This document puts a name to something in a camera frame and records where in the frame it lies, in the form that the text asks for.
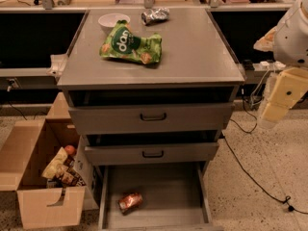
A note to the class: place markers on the grey top drawer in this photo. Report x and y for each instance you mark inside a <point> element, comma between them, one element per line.
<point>150,118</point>

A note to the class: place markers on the white power strip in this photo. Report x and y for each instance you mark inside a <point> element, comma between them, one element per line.
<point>268,65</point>

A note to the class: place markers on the grey open bottom drawer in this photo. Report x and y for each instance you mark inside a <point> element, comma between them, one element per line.
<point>174,198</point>

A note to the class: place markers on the grey drawer cabinet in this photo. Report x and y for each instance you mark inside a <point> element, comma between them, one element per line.
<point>196,68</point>

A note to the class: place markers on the yellow snack bag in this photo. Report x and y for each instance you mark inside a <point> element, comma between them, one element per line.
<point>51,169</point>

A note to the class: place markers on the dark brown snack bag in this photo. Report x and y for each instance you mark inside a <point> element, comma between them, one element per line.
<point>68,176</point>

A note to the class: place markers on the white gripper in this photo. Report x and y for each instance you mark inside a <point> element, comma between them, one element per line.
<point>293,40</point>

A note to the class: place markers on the white bowl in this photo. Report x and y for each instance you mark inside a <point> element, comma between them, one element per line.
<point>108,21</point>

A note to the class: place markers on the crushed silver can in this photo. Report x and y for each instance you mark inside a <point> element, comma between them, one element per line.
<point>152,16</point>

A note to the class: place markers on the green chip bag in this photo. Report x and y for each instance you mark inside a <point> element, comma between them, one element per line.
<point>122,44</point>

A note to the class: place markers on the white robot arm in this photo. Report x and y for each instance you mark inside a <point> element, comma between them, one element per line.
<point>288,41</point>

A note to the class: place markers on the brown cardboard box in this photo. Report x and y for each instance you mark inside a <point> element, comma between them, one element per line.
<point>29,148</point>

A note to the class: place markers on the orange fruit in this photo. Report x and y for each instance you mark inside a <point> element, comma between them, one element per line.
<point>70,150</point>

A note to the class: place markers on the grey middle drawer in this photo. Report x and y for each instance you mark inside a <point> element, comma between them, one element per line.
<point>151,153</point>

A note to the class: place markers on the red coke can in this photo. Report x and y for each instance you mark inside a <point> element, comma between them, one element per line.
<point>129,202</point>

